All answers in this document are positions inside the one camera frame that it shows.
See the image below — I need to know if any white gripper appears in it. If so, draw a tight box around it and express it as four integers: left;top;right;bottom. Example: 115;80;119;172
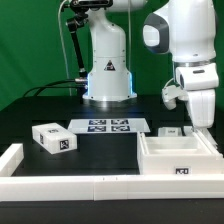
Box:
175;63;219;128

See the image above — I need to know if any white cabinet door panel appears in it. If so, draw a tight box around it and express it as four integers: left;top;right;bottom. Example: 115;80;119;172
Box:
158;127;182;137
183;126;217;147

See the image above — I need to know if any white cabinet body box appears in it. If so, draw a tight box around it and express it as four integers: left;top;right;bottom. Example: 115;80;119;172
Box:
137;132;224;175

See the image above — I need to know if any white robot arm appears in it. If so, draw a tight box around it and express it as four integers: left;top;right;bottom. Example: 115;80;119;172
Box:
84;0;219;128

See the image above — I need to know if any white cabinet top block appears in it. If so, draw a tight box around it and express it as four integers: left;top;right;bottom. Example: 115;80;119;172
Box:
32;123;77;154

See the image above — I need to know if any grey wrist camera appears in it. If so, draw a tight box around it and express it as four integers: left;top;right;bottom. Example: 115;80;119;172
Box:
162;85;181;110

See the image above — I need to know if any white marker base plate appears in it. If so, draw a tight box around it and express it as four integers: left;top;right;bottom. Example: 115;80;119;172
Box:
68;118;150;134

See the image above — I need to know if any black cable bundle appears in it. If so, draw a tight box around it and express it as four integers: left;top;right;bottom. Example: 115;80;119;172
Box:
22;78;88;98

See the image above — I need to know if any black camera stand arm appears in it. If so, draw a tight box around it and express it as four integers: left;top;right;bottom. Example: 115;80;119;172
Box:
63;0;114;84

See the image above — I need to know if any white hanging cable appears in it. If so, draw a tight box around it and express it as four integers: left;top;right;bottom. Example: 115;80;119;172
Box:
57;0;73;97

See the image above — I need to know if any white U-shaped fence frame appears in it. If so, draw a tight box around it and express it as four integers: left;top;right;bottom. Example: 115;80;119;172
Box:
0;143;224;201

